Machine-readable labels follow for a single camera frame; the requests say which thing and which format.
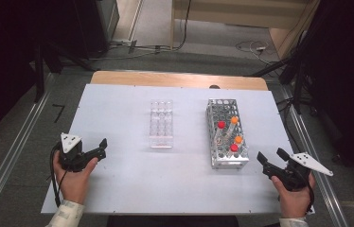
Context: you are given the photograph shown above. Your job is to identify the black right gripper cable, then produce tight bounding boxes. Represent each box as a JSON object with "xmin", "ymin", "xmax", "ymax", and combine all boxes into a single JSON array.
[{"xmin": 303, "ymin": 176, "xmax": 317, "ymax": 214}]

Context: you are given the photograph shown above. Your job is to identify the dark grey cabinet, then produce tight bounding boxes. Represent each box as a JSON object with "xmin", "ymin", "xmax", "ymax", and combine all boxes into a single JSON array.
[{"xmin": 70, "ymin": 0, "xmax": 120, "ymax": 60}]

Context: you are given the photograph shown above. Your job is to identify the white floor cable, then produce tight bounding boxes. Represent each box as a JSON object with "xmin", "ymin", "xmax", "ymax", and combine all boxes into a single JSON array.
[{"xmin": 235, "ymin": 40, "xmax": 281, "ymax": 64}]

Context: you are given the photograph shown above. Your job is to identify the person's right hand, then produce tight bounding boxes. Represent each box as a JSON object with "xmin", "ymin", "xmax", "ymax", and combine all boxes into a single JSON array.
[{"xmin": 271, "ymin": 173, "xmax": 317, "ymax": 219}]

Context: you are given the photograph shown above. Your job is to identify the black hanging cable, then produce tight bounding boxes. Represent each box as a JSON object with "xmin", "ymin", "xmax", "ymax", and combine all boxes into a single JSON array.
[{"xmin": 171, "ymin": 0, "xmax": 193, "ymax": 51}]

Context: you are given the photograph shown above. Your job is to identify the grey floor cables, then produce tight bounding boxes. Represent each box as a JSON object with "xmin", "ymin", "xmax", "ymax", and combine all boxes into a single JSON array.
[{"xmin": 89, "ymin": 38, "xmax": 173, "ymax": 61}]

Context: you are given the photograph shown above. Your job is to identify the black tripod stand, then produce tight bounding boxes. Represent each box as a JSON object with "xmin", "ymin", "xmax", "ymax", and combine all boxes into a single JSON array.
[
  {"xmin": 32, "ymin": 40, "xmax": 97, "ymax": 104},
  {"xmin": 250, "ymin": 30, "xmax": 317, "ymax": 115}
]

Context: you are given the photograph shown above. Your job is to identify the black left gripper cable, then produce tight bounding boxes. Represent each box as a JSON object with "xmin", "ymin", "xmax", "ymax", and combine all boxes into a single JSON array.
[{"xmin": 49, "ymin": 145, "xmax": 70, "ymax": 208}]

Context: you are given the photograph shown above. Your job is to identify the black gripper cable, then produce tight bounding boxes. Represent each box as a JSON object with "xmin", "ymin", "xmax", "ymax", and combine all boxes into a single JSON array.
[
  {"xmin": 303, "ymin": 176, "xmax": 317, "ymax": 214},
  {"xmin": 49, "ymin": 145, "xmax": 70, "ymax": 208}
]

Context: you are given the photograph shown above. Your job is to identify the aluminium floor rail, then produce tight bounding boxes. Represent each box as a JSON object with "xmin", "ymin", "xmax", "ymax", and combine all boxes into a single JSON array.
[
  {"xmin": 279, "ymin": 85, "xmax": 350, "ymax": 227},
  {"xmin": 0, "ymin": 73, "xmax": 55, "ymax": 227}
]

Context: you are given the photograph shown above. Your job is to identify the person's left hand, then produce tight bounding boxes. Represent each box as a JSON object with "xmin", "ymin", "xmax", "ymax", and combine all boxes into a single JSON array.
[{"xmin": 52, "ymin": 150, "xmax": 99, "ymax": 205}]

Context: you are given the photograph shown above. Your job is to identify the orange-capped test tube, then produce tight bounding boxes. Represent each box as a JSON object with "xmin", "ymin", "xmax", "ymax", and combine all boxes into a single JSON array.
[
  {"xmin": 229, "ymin": 135, "xmax": 244, "ymax": 152},
  {"xmin": 226, "ymin": 115, "xmax": 239, "ymax": 136}
]

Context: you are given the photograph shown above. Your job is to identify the light wooden furniture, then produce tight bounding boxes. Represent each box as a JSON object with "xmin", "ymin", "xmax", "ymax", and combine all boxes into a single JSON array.
[{"xmin": 169, "ymin": 0, "xmax": 322, "ymax": 60}]

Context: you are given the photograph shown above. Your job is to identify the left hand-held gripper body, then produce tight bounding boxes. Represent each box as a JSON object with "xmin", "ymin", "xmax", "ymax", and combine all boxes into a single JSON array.
[{"xmin": 53, "ymin": 132, "xmax": 101, "ymax": 173}]

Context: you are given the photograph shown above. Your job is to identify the perforated metal test tube rack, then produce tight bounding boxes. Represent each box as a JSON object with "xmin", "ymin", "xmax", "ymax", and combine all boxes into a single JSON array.
[{"xmin": 205, "ymin": 97, "xmax": 251, "ymax": 170}]

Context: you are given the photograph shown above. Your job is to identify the black floor cables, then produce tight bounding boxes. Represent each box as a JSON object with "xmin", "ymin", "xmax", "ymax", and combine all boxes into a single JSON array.
[{"xmin": 275, "ymin": 96, "xmax": 310, "ymax": 184}]

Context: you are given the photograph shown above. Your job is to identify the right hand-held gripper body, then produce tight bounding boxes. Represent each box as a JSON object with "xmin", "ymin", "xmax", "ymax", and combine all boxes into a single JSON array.
[{"xmin": 261, "ymin": 152, "xmax": 334, "ymax": 192}]

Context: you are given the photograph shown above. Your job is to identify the clear acrylic test tube rack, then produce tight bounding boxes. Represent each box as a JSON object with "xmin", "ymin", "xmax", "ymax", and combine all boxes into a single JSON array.
[{"xmin": 149, "ymin": 99, "xmax": 174, "ymax": 149}]

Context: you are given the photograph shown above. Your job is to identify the black curtain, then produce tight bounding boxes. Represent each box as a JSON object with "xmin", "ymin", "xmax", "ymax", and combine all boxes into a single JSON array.
[
  {"xmin": 0, "ymin": 0, "xmax": 83, "ymax": 148},
  {"xmin": 304, "ymin": 0, "xmax": 354, "ymax": 192}
]

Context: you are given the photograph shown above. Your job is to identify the red-capped test tube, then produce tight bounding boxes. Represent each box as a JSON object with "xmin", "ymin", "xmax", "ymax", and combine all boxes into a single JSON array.
[
  {"xmin": 227, "ymin": 143, "xmax": 239, "ymax": 159},
  {"xmin": 214, "ymin": 120, "xmax": 227, "ymax": 146}
]

